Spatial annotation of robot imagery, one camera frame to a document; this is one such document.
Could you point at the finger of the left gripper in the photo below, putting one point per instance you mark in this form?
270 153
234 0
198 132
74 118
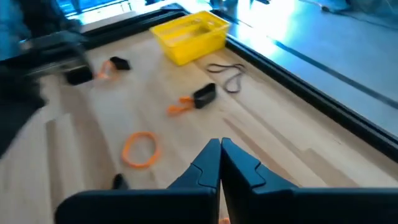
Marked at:
79 75
120 63

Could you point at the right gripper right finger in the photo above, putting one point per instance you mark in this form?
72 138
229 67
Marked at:
280 205

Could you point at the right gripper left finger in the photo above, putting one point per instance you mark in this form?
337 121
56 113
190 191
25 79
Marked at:
155 205

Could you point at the orange rubber band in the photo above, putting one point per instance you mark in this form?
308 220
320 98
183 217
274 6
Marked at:
178 109
124 152
224 221
105 71

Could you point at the yellow plastic basket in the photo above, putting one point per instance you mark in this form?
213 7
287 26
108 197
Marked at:
186 49

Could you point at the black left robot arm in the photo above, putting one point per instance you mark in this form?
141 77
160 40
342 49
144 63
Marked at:
15 102

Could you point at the thin dark rubber band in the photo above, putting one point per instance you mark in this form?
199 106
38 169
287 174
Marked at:
217 68

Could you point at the black aluminium table frame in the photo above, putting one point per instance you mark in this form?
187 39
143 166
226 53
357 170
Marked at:
311 93

